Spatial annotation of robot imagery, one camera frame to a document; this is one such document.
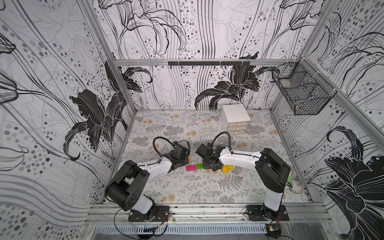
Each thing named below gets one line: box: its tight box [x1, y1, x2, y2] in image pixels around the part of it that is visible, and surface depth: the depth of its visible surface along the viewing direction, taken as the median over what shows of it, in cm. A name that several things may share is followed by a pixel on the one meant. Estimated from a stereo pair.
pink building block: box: [186, 165, 197, 172], surface depth 90 cm
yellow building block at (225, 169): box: [222, 165, 229, 174], surface depth 88 cm
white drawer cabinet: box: [221, 103, 251, 135], surface depth 100 cm
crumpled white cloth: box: [290, 166, 304, 194], surface depth 80 cm
